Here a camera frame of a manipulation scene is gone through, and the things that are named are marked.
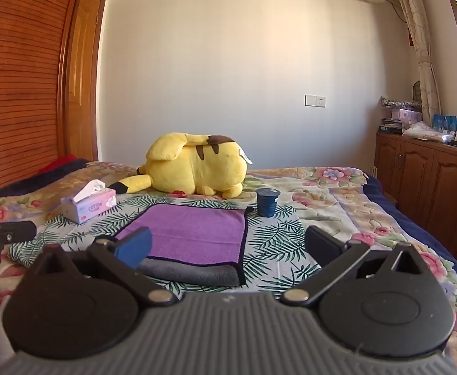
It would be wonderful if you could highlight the patterned beige curtain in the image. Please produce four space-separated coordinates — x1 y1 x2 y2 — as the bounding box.
388 0 442 117

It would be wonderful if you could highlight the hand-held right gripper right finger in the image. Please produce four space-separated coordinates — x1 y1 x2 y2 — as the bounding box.
280 225 432 308

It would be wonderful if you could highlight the tissue box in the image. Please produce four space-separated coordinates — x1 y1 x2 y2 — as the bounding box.
60 179 117 225

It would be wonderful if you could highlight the red cloth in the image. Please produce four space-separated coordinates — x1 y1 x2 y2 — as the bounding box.
36 155 79 175

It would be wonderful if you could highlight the wooden slatted wardrobe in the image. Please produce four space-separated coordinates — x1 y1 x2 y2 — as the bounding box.
0 0 101 198

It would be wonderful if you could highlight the purple towel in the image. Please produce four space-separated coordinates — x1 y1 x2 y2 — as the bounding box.
115 204 254 287

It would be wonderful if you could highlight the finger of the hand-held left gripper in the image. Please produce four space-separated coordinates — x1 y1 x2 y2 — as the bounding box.
0 220 37 265

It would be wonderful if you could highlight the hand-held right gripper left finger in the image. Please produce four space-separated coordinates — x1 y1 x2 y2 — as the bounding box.
26 226 178 307

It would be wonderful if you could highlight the dark blue cup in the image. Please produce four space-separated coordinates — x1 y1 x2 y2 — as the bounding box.
256 188 281 218

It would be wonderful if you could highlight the wooden cabinet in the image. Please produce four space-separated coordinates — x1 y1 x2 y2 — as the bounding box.
374 130 457 267

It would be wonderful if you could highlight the leaf print cloth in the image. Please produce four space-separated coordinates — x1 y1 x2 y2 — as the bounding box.
7 193 323 294

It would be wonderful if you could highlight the stack of boxes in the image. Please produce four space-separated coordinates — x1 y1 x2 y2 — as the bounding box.
379 101 423 135

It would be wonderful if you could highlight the white crumpled cloth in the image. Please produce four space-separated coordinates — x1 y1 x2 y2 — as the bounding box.
402 121 445 140

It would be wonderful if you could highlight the yellow plush toy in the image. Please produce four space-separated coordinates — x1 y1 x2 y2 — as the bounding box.
107 133 254 199

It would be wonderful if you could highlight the wooden door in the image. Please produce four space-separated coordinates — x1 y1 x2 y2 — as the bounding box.
65 0 107 162

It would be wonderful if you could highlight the grey towel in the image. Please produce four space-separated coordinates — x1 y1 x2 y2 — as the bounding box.
138 257 241 287

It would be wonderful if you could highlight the dark blue bed cover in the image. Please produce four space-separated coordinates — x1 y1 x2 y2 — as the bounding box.
363 171 457 310

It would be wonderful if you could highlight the blue gift box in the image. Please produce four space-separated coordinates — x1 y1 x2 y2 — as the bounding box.
432 113 457 132

